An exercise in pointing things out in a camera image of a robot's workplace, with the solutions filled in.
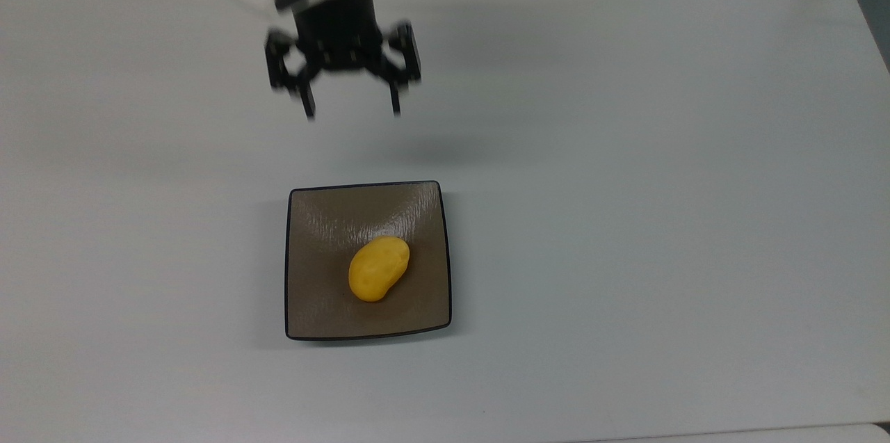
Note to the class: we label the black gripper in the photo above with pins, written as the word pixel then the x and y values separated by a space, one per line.
pixel 341 29

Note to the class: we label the yellow potato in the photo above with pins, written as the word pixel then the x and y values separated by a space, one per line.
pixel 379 269

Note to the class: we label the square brown ceramic plate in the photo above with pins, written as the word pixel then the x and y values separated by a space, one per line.
pixel 327 304

